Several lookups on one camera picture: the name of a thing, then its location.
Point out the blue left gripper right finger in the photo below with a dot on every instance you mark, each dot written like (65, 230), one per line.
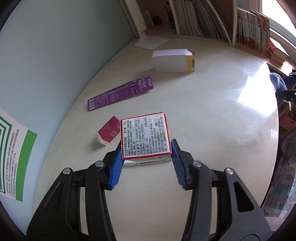
(179, 163)

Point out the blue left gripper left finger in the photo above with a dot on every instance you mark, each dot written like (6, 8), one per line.
(116, 169)

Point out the blue wrapper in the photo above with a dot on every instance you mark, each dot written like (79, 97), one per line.
(277, 82)

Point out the red white medicine box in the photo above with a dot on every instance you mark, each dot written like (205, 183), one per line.
(145, 138)

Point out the small dark red box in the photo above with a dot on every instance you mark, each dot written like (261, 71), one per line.
(109, 131)

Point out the purple toothbrush card package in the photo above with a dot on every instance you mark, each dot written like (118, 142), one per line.
(121, 92)

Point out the plain white tall box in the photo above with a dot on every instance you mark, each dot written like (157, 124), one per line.
(173, 61)

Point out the white marker pen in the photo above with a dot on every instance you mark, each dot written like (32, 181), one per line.
(129, 163)

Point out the wooden bookshelf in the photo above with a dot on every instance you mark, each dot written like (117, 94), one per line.
(225, 22)

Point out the grey floral bed quilt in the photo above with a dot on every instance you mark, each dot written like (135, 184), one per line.
(282, 190)

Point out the green striped calibration poster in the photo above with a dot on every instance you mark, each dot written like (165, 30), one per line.
(17, 143)

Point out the white desk lamp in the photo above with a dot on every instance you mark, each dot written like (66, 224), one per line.
(134, 11)

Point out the green spray bottle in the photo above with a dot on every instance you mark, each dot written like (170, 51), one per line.
(148, 20)

